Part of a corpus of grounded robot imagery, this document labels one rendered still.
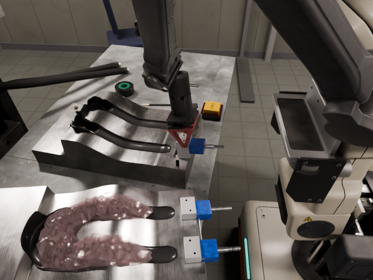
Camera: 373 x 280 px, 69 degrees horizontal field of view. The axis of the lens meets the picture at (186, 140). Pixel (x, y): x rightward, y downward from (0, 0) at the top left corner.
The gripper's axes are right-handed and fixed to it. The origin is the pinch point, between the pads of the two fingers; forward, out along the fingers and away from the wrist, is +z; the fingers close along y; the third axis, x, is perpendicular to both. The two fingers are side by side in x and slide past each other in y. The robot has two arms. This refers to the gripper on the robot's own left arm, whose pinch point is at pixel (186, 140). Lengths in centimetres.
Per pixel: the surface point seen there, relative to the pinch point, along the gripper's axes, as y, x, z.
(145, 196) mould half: 15.2, -8.7, 8.3
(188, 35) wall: -243, -59, 26
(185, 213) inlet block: 18.7, 3.1, 9.0
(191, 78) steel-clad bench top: -57, -11, 4
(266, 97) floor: -181, 25, 73
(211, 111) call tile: -29.6, 2.1, 6.6
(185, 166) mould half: 5.2, 0.1, 5.7
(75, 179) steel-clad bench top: 9.1, -34.8, 9.8
